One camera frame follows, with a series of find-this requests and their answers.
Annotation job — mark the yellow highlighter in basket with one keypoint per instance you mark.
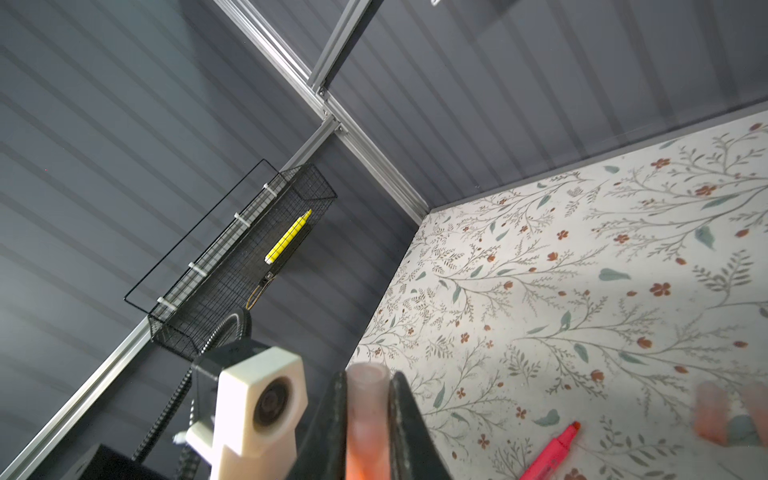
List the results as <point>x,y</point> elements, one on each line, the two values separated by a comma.
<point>282,244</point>

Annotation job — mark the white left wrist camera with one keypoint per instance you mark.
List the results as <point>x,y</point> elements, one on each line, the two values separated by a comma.
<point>249,399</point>

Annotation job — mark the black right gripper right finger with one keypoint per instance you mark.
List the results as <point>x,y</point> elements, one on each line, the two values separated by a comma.
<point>412,453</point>

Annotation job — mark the clear pink pen cap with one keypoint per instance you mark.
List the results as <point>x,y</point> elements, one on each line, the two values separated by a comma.
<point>754,397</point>
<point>711,413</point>

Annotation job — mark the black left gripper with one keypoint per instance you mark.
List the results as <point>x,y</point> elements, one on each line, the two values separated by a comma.
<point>104,463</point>

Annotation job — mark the black wire mesh basket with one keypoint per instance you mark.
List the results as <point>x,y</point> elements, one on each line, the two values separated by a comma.
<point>230,272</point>

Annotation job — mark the pink highlighter pen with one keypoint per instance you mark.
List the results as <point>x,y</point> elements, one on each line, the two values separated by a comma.
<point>553,455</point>

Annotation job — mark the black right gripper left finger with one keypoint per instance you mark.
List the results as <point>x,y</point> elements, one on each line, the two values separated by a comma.
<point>322,455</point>

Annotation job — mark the aluminium frame corner post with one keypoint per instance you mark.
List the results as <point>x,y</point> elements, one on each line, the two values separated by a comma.
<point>262,36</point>

